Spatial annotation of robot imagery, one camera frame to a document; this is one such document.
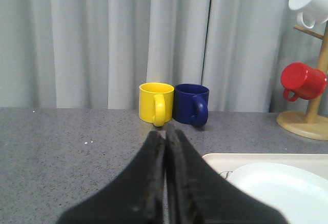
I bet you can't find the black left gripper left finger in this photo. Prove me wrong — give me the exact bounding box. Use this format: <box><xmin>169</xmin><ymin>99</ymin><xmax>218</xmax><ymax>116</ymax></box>
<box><xmin>57</xmin><ymin>131</ymin><xmax>165</xmax><ymax>223</ymax></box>

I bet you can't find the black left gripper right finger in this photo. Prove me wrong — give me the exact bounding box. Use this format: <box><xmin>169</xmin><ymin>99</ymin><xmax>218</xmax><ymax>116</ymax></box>
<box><xmin>166</xmin><ymin>124</ymin><xmax>287</xmax><ymax>223</ymax></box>

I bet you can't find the white round plate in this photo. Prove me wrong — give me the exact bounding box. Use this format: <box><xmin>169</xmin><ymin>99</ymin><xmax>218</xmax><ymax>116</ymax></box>
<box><xmin>228</xmin><ymin>162</ymin><xmax>327</xmax><ymax>223</ymax></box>

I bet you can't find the cream rabbit serving tray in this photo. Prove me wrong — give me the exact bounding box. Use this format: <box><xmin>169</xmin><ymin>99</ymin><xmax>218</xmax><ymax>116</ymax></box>
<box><xmin>202</xmin><ymin>153</ymin><xmax>327</xmax><ymax>179</ymax></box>

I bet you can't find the dark blue mug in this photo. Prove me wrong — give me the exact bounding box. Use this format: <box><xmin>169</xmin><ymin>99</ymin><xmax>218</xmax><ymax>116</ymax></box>
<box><xmin>173</xmin><ymin>84</ymin><xmax>210</xmax><ymax>127</ymax></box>

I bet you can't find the yellow mug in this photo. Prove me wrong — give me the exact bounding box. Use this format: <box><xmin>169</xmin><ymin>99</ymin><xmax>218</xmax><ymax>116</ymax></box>
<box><xmin>139</xmin><ymin>83</ymin><xmax>174</xmax><ymax>127</ymax></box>

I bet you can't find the wooden mug tree stand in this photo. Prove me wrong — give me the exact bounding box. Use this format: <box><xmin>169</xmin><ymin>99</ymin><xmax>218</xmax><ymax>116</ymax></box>
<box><xmin>276</xmin><ymin>25</ymin><xmax>327</xmax><ymax>141</ymax></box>

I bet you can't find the red mug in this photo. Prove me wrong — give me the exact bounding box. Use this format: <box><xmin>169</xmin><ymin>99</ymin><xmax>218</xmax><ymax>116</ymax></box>
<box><xmin>280</xmin><ymin>62</ymin><xmax>327</xmax><ymax>102</ymax></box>

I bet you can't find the grey curtain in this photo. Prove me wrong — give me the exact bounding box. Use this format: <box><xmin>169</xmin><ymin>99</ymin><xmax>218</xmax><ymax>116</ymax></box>
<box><xmin>1</xmin><ymin>0</ymin><xmax>321</xmax><ymax>112</ymax></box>

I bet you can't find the white mug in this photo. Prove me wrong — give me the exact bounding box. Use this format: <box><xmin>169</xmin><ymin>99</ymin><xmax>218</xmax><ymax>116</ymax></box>
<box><xmin>288</xmin><ymin>0</ymin><xmax>327</xmax><ymax>29</ymax></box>

